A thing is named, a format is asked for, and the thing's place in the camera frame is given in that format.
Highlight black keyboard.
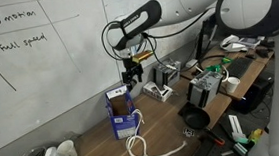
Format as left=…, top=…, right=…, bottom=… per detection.
left=224, top=55, right=255, bottom=81

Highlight black monitor pole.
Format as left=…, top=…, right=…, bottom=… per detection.
left=192, top=14, right=221, bottom=71

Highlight black computer case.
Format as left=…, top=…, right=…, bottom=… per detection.
left=229, top=76, right=278, bottom=116

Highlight yellow green bottle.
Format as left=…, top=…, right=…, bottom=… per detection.
left=246, top=127, right=265, bottom=145

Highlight white paper cup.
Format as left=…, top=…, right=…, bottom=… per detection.
left=225, top=75, right=242, bottom=95

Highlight blue cardboard snack box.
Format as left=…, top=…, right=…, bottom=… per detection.
left=103, top=83, right=142, bottom=142

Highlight black bowl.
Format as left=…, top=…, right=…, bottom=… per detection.
left=177, top=101, right=213, bottom=132

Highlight thick white rope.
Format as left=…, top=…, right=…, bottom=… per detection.
left=124, top=129, right=190, bottom=156

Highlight white power adapter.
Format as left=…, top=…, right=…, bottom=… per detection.
left=184, top=58, right=200, bottom=70

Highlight black white fiducial tag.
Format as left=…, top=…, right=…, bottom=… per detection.
left=181, top=126, right=196, bottom=139

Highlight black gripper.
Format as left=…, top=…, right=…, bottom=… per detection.
left=120, top=59, right=145, bottom=88

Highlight black handheld tool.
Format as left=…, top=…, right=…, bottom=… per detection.
left=125, top=81, right=139, bottom=94

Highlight black orange clamp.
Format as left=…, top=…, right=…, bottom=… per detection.
left=203, top=126, right=226, bottom=148

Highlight white phone box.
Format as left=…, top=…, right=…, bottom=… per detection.
left=142, top=78, right=175, bottom=105

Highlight white tube lamp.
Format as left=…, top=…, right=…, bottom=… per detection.
left=228, top=112, right=248, bottom=143

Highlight green plastic clip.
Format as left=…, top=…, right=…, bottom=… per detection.
left=220, top=56, right=234, bottom=66
left=206, top=64, right=222, bottom=75

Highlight black perforated board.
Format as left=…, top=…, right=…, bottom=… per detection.
left=179, top=126, right=241, bottom=156

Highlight grey silver battery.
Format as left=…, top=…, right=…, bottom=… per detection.
left=184, top=68, right=227, bottom=110

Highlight yellow wrist camera bar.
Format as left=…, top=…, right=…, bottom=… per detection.
left=130, top=49, right=155, bottom=65

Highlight black Dominator battery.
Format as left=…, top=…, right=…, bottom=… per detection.
left=151, top=57, right=184, bottom=88

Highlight white crumpled papers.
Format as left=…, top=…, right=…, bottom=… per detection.
left=218, top=31, right=263, bottom=55

